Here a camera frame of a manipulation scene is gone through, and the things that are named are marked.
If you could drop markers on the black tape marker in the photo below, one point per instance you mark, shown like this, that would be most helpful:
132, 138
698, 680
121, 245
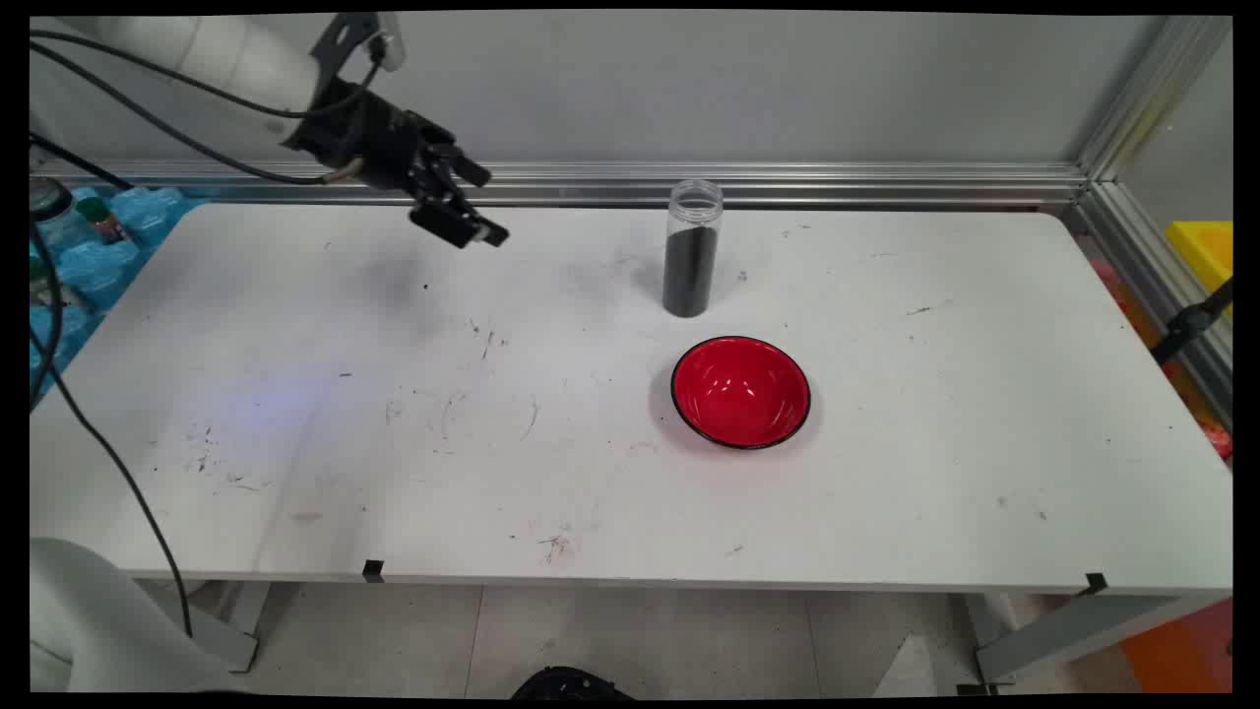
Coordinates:
373, 571
1095, 584

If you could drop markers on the red bowl with black rim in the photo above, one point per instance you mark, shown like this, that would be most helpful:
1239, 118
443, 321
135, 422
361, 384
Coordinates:
738, 394

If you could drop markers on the aluminium frame rail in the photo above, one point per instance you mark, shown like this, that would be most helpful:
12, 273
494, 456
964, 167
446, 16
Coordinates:
1132, 256
837, 184

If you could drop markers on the blue wrapped bottle pack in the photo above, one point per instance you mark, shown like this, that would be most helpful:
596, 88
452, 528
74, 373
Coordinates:
98, 276

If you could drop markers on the grey table leg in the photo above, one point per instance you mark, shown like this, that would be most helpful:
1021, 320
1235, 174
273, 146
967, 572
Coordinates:
1063, 630

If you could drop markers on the clear jar of black granules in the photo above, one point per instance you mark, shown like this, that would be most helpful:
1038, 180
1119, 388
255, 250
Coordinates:
691, 266

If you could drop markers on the upright aluminium frame post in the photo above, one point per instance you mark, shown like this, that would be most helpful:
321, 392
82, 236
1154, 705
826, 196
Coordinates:
1152, 89

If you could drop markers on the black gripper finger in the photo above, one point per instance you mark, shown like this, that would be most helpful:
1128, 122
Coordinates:
453, 222
453, 158

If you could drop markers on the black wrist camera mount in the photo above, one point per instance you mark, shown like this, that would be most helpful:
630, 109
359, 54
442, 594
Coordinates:
345, 39

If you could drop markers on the yellow plastic bin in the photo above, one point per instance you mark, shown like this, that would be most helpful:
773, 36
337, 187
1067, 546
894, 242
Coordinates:
1203, 251

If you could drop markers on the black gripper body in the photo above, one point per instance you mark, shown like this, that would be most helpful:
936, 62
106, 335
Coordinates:
364, 138

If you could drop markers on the orange box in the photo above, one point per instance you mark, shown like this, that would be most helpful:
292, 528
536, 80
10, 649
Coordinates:
1181, 650

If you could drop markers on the bottle with green cap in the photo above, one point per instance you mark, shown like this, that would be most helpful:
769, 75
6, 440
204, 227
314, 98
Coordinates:
98, 219

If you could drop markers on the black object on floor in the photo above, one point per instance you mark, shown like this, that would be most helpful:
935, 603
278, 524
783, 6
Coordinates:
571, 684

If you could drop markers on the glass jar with lid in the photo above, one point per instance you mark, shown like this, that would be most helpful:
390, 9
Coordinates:
49, 212

